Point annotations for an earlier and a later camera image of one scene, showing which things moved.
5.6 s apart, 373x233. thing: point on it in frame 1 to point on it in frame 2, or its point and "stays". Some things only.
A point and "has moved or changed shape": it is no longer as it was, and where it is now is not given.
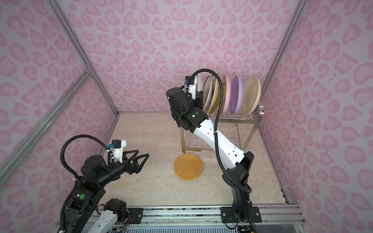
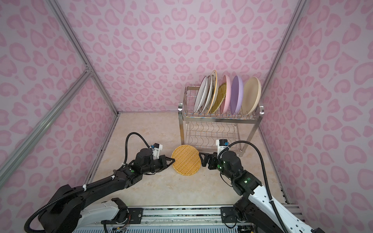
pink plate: x=227 y=99 stays
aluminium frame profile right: x=299 y=8 stays
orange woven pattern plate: x=188 y=166 has moved or changed shape
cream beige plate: x=251 y=95 stays
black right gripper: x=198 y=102 to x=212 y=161
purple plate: x=236 y=95 stays
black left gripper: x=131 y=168 to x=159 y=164
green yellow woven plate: x=218 y=99 stays
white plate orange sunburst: x=207 y=92 stays
